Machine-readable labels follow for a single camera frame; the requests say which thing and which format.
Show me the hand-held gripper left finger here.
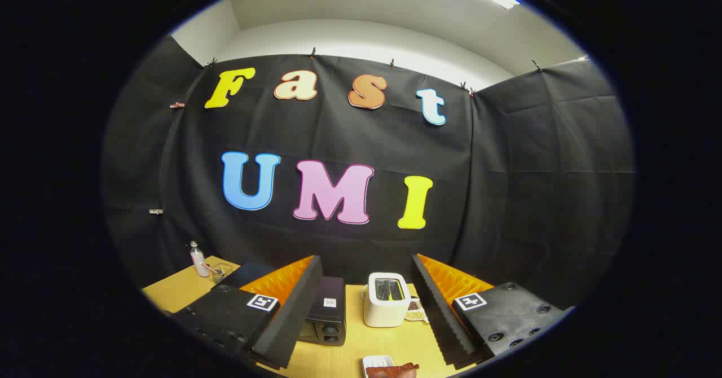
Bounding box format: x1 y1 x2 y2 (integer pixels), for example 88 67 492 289
169 255 324 370

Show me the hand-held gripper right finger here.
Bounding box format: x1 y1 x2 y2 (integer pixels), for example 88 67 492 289
411 253 576 367

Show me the black toaster oven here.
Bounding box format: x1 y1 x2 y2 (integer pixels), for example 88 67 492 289
213 262 348 347

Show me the red meat slice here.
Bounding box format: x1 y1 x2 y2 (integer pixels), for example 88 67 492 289
366 362 420 378

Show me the white pop-up toaster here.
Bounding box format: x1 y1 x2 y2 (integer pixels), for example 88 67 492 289
362 272 413 328

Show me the small white seasoning dish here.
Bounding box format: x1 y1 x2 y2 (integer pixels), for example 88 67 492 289
404 297 430 324

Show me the white rectangular plate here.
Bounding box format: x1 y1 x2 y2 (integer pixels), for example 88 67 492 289
362 355 395 378

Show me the clear plastic bottle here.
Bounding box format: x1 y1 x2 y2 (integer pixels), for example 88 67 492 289
190 241 210 278

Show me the black backdrop cloth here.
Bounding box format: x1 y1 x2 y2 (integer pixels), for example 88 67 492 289
102 34 636 311

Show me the small wire basket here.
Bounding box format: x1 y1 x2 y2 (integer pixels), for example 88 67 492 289
209 262 234 284

